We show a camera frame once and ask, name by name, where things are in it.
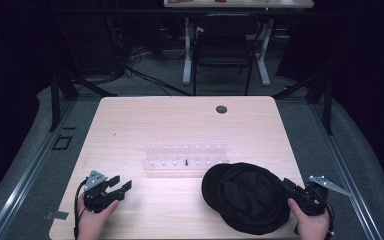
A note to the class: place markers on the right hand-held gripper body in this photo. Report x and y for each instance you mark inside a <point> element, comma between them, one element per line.
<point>310,198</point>

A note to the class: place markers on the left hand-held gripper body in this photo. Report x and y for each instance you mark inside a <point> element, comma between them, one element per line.
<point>96,196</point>

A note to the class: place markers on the black cap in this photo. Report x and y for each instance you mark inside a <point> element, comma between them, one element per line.
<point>243,196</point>

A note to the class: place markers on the person's right hand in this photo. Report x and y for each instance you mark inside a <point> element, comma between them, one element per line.
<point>308,223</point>

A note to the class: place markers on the person's left hand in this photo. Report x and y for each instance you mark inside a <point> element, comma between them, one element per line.
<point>93,221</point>

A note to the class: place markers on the grey tape strip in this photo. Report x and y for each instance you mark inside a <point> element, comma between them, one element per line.
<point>56,215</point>

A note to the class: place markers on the clear acrylic peg rack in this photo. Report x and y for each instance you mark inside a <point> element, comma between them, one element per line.
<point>185,156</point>

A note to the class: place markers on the grey table grommet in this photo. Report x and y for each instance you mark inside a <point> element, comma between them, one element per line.
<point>221,109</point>

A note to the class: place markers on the black chair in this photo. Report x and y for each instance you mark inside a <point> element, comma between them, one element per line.
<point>223,50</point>

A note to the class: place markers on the white-legged desk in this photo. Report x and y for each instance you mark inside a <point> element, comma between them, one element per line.
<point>236,3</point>

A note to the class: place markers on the black metal frame stand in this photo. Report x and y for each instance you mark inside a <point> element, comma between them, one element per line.
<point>56,100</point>
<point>326,100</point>

